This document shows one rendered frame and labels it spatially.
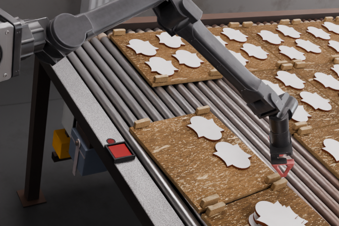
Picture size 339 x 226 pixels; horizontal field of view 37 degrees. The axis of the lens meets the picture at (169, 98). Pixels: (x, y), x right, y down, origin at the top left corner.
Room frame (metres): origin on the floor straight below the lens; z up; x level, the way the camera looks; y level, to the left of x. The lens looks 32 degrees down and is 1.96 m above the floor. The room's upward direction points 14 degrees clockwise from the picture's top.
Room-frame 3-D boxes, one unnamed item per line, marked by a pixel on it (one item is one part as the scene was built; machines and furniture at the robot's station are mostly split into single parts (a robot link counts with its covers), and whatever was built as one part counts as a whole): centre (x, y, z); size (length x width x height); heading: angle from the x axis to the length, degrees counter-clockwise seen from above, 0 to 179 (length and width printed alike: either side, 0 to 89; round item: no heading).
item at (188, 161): (1.36, -0.16, 0.93); 0.41 x 0.35 x 0.02; 41
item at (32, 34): (0.89, 0.33, 1.45); 0.09 x 0.08 x 0.12; 57
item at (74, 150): (1.42, 0.24, 0.77); 0.14 x 0.11 x 0.18; 38
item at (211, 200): (1.12, -0.19, 0.95); 0.06 x 0.02 x 0.03; 131
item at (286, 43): (2.43, -0.52, 0.94); 0.41 x 0.35 x 0.04; 38
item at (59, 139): (1.56, 0.35, 0.74); 0.09 x 0.08 x 0.24; 38
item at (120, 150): (1.27, 0.11, 0.92); 0.06 x 0.06 x 0.01; 38
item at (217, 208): (1.10, -0.21, 0.95); 0.06 x 0.02 x 0.03; 132
